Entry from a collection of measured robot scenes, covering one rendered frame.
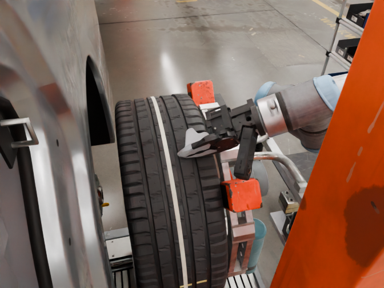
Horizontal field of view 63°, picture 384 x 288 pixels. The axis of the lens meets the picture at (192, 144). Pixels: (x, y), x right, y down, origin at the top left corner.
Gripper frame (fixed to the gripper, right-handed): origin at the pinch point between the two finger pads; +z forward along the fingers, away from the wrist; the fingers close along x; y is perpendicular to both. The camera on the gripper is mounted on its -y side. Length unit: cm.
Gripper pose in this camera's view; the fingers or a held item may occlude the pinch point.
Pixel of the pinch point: (183, 156)
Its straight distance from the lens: 75.4
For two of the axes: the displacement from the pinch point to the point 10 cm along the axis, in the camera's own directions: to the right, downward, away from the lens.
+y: -2.0, -9.0, 3.9
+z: -9.0, 3.2, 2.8
